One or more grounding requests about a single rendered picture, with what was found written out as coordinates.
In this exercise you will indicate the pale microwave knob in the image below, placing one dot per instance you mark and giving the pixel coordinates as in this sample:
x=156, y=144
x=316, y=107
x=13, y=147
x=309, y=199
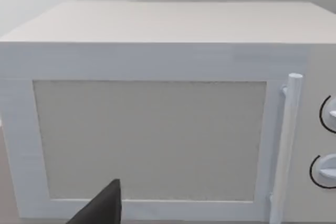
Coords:
x=330, y=115
x=325, y=171

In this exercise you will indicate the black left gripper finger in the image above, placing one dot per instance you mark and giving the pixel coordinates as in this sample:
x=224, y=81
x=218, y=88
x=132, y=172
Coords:
x=105, y=205

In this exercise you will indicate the pale microwave door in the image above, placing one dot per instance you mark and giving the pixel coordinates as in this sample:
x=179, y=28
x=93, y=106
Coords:
x=147, y=58

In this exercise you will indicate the pale microwave oven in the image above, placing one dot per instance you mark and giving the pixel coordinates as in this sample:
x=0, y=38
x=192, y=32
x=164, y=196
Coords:
x=168, y=24

